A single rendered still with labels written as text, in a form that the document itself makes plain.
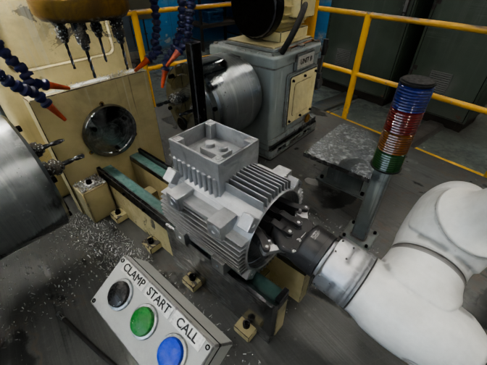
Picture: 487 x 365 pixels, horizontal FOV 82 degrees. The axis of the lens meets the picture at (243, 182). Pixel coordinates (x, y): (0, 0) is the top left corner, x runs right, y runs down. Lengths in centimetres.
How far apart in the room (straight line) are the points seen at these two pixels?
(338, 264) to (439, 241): 14
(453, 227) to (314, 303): 34
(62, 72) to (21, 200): 43
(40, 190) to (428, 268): 62
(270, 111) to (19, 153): 68
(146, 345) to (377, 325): 28
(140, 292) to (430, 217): 40
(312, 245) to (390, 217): 52
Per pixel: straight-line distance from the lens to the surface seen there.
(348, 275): 42
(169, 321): 35
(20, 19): 90
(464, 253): 48
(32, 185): 60
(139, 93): 89
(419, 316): 43
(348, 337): 67
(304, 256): 44
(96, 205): 87
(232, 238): 44
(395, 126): 62
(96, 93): 83
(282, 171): 53
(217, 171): 43
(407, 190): 105
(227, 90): 81
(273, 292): 54
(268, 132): 100
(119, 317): 39
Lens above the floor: 138
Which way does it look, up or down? 38 degrees down
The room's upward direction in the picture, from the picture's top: straight up
